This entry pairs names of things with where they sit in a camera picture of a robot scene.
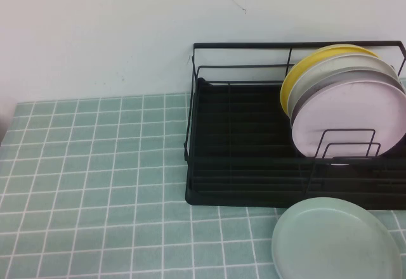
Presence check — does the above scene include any pink plate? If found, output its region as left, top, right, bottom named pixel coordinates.
left=291, top=81, right=406, bottom=166

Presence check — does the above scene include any yellow plate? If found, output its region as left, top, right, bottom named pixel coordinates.
left=280, top=43, right=381, bottom=118

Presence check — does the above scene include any grey plate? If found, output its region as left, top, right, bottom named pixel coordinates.
left=289, top=67, right=406, bottom=124

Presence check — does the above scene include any cream white plate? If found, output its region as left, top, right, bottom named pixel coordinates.
left=287, top=53, right=401, bottom=120

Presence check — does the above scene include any mint green plate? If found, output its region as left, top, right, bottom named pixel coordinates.
left=271, top=196, right=404, bottom=279

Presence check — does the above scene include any black plastic drip tray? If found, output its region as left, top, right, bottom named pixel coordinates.
left=185, top=77, right=406, bottom=212

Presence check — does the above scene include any green tile pattern tablecloth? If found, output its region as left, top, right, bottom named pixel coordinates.
left=0, top=92, right=406, bottom=279

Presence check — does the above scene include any black wire dish rack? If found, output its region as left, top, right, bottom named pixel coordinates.
left=183, top=40, right=406, bottom=212

